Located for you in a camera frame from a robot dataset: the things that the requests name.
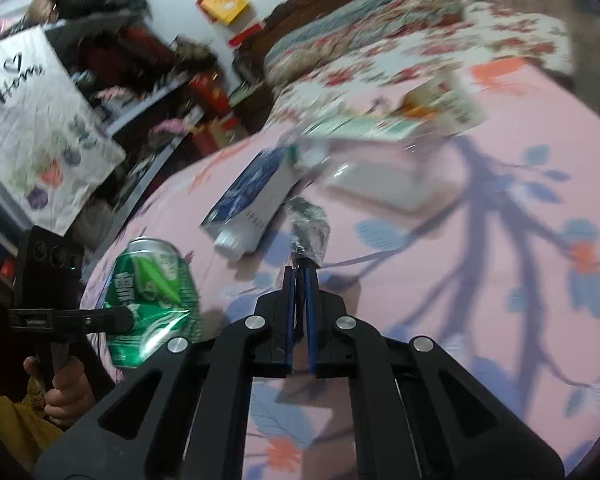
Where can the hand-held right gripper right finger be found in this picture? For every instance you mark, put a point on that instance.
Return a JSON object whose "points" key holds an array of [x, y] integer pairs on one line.
{"points": [[310, 310]]}

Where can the pile of dark clothes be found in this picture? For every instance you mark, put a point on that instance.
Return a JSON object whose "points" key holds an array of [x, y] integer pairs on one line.
{"points": [[105, 35]]}

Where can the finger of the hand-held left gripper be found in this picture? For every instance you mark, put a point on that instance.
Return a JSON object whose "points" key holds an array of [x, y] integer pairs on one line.
{"points": [[100, 321]]}

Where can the white printed tote bag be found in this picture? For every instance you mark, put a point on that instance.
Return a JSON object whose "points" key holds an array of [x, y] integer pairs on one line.
{"points": [[30, 125]]}

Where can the crushed green drink can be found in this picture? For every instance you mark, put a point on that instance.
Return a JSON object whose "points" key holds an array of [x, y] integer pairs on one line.
{"points": [[150, 280]]}

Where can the blue and white carton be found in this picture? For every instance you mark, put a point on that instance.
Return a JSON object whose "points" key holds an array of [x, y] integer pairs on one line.
{"points": [[252, 195]]}

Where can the carved wooden headboard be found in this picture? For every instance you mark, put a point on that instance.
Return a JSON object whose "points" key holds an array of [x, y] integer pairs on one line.
{"points": [[300, 2]]}

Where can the white box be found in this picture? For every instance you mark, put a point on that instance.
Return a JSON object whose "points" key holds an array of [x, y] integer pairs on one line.
{"points": [[385, 180]]}

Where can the dark cluttered shelf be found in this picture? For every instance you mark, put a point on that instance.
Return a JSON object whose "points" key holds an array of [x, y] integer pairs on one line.
{"points": [[145, 140]]}

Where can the red wall calendar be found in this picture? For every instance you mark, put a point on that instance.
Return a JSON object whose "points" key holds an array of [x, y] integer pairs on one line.
{"points": [[245, 35]]}

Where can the clear round plastic bottle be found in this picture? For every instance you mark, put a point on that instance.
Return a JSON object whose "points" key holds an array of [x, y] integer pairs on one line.
{"points": [[312, 152]]}

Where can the red gift box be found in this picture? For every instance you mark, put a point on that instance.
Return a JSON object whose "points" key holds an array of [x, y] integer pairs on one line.
{"points": [[210, 92]]}

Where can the person's left forearm yellow sleeve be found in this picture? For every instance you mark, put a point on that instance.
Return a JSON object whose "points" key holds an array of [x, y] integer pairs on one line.
{"points": [[10, 430]]}

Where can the yellow red wall hanging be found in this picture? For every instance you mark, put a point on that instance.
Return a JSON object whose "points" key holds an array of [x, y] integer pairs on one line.
{"points": [[225, 2]]}

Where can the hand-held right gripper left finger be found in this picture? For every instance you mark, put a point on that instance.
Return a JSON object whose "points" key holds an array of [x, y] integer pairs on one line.
{"points": [[290, 310]]}

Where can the folded floral quilt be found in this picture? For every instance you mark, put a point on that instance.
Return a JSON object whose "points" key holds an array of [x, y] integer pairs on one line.
{"points": [[330, 30]]}

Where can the orange and white carton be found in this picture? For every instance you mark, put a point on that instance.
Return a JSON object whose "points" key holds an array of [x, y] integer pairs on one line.
{"points": [[440, 102]]}

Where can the green and white carton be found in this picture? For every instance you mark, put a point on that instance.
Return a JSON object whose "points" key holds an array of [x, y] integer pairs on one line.
{"points": [[365, 127]]}

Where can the person's left hand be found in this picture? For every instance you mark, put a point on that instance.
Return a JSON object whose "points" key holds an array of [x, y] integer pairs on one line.
{"points": [[67, 395]]}

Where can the white floral bedsheet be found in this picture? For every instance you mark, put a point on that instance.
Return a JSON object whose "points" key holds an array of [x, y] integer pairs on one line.
{"points": [[380, 62]]}

